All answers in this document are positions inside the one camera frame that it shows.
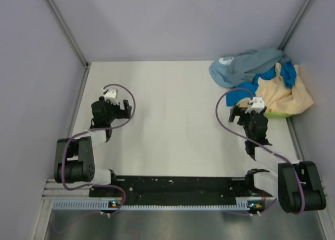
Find light blue printed t-shirt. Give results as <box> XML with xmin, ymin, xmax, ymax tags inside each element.
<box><xmin>209</xmin><ymin>57</ymin><xmax>234</xmax><ymax>88</ymax></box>

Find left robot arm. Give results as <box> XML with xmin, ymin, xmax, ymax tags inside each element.
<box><xmin>53</xmin><ymin>96</ymin><xmax>132</xmax><ymax>183</ymax></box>

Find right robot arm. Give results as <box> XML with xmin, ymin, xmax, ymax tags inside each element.
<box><xmin>228</xmin><ymin>106</ymin><xmax>327</xmax><ymax>213</ymax></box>

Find green plastic basket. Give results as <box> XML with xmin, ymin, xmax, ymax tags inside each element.
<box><xmin>264</xmin><ymin>112</ymin><xmax>292</xmax><ymax>119</ymax></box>

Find royal blue t-shirt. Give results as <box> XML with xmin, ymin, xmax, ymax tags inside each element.
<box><xmin>226</xmin><ymin>61</ymin><xmax>297</xmax><ymax>108</ymax></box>

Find cream yellow t-shirt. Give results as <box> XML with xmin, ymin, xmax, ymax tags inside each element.
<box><xmin>226</xmin><ymin>61</ymin><xmax>314</xmax><ymax>117</ymax></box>

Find grey-blue t-shirt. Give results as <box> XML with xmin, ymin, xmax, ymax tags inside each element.
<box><xmin>227</xmin><ymin>47</ymin><xmax>290</xmax><ymax>86</ymax></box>

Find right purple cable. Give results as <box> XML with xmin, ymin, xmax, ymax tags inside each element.
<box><xmin>215</xmin><ymin>87</ymin><xmax>306</xmax><ymax>217</ymax></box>

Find purple cable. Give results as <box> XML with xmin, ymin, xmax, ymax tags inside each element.
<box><xmin>215</xmin><ymin>87</ymin><xmax>306</xmax><ymax>217</ymax></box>
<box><xmin>62</xmin><ymin>83</ymin><xmax>136</xmax><ymax>219</ymax></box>

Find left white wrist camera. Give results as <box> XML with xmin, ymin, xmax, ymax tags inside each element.
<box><xmin>103</xmin><ymin>87</ymin><xmax>119</xmax><ymax>105</ymax></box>

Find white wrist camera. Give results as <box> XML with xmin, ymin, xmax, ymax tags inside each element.
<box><xmin>245</xmin><ymin>97</ymin><xmax>265</xmax><ymax>114</ymax></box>
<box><xmin>103</xmin><ymin>87</ymin><xmax>119</xmax><ymax>105</ymax></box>

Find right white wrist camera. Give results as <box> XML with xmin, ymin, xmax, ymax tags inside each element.
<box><xmin>245</xmin><ymin>97</ymin><xmax>265</xmax><ymax>114</ymax></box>

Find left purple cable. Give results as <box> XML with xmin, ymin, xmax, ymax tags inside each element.
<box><xmin>62</xmin><ymin>83</ymin><xmax>136</xmax><ymax>219</ymax></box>

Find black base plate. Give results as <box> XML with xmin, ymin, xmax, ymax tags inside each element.
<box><xmin>88</xmin><ymin>174</ymin><xmax>277</xmax><ymax>206</ymax></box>

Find aluminium frame rail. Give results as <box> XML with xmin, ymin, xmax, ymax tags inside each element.
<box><xmin>42</xmin><ymin>179</ymin><xmax>90</xmax><ymax>199</ymax></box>

